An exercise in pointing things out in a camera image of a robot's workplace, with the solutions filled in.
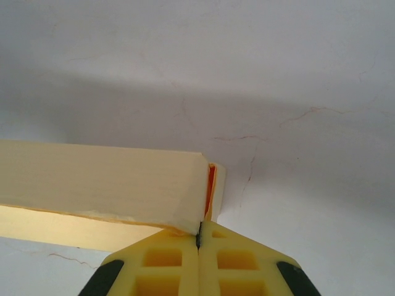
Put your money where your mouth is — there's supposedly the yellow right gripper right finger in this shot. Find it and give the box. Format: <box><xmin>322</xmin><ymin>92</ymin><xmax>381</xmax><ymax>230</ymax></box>
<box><xmin>197</xmin><ymin>219</ymin><xmax>322</xmax><ymax>296</ymax></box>

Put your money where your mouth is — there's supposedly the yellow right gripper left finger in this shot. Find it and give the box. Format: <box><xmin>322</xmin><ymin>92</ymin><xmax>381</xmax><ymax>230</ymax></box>
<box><xmin>78</xmin><ymin>228</ymin><xmax>201</xmax><ymax>296</ymax></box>

